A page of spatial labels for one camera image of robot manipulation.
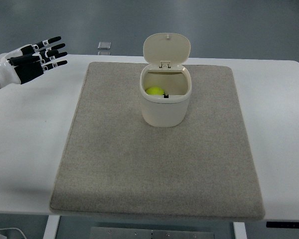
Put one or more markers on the white right table leg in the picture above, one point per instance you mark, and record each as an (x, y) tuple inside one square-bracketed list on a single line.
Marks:
[(239, 230)]

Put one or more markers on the metal table base plate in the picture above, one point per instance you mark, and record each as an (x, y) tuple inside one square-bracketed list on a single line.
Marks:
[(124, 233)]

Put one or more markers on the white table leg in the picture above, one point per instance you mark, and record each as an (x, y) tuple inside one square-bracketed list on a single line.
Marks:
[(51, 227), (239, 230)]

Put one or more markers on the beige felt mat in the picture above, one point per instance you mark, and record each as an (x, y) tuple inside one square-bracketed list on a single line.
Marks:
[(115, 163)]

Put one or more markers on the small clear floor plate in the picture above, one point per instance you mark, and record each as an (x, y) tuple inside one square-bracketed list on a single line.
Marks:
[(104, 45)]

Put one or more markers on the white power strip with cable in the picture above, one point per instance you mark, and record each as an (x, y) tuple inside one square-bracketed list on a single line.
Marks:
[(3, 232)]

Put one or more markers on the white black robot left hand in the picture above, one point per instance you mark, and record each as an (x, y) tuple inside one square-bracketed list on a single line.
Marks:
[(30, 61)]

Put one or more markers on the white left table leg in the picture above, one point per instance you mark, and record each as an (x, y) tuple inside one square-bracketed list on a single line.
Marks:
[(51, 227)]

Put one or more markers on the yellow tennis ball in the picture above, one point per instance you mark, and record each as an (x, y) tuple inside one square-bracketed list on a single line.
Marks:
[(155, 91)]

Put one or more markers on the black table control panel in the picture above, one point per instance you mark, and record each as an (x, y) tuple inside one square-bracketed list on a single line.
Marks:
[(282, 225)]

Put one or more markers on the cream bin with open lid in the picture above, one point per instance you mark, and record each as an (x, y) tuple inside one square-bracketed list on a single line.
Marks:
[(165, 54)]

